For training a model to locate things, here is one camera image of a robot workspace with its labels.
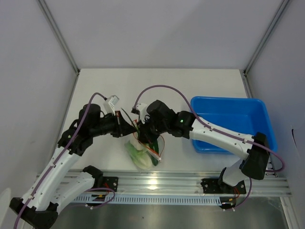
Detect green scallion stalks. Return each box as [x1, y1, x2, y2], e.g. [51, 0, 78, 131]
[121, 108, 139, 135]

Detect white cauliflower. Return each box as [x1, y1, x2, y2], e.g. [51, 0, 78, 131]
[131, 139, 148, 151]

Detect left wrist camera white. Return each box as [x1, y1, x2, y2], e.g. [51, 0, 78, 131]
[103, 95, 119, 114]

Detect green lettuce head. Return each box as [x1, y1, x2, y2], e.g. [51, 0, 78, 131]
[124, 141, 153, 170]

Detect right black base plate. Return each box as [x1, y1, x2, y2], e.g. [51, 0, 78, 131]
[201, 178, 246, 194]

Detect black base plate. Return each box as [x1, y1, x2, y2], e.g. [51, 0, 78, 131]
[102, 177, 119, 192]
[201, 178, 246, 194]

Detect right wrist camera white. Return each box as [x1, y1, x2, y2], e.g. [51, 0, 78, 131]
[132, 103, 150, 124]

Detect clear zip bag orange zipper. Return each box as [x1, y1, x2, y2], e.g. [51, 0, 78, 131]
[125, 133, 165, 172]

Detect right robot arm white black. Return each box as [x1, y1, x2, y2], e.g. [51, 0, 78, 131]
[133, 100, 270, 193]

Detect dark green cucumber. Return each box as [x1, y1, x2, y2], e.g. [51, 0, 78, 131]
[149, 140, 160, 166]

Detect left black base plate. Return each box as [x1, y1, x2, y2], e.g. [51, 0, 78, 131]
[102, 177, 119, 192]

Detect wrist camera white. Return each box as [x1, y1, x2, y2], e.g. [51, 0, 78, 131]
[103, 95, 119, 114]
[132, 103, 150, 124]

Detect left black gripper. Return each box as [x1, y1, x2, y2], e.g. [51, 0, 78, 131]
[91, 110, 136, 138]

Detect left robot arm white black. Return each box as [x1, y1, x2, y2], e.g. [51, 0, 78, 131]
[10, 104, 136, 229]

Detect blue plastic bin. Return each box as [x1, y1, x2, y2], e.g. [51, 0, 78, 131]
[191, 96, 278, 152]

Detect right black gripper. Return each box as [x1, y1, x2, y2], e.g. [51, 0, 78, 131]
[137, 115, 168, 145]

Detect aluminium mounting rail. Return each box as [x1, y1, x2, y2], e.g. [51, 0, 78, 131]
[35, 169, 293, 198]

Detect white slotted cable duct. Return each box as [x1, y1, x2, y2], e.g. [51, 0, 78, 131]
[72, 194, 221, 206]

